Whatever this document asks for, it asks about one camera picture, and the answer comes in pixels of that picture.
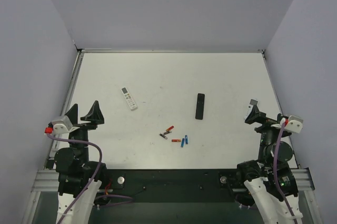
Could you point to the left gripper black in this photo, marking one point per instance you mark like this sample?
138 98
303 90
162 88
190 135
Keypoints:
84 124

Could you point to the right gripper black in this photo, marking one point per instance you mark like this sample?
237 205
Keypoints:
267 125

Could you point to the white rounded remote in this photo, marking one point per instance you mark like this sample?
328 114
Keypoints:
250 106

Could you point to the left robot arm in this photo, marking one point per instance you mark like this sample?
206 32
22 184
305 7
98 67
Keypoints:
80 168

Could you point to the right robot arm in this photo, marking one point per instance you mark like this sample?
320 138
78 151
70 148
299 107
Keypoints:
270 185

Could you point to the white air conditioner remote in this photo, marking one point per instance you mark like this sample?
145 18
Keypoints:
129 99

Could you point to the black slim remote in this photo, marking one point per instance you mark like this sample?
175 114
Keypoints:
200 106

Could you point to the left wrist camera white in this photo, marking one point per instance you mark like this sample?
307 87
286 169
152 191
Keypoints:
61 125

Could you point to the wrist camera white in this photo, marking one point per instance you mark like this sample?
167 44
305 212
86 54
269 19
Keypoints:
292 124
61 125

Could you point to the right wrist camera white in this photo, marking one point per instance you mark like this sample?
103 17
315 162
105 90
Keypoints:
292 124

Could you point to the aluminium front rail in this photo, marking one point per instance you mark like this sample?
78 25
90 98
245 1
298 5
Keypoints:
46 181

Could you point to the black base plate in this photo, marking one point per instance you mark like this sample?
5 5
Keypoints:
176 186

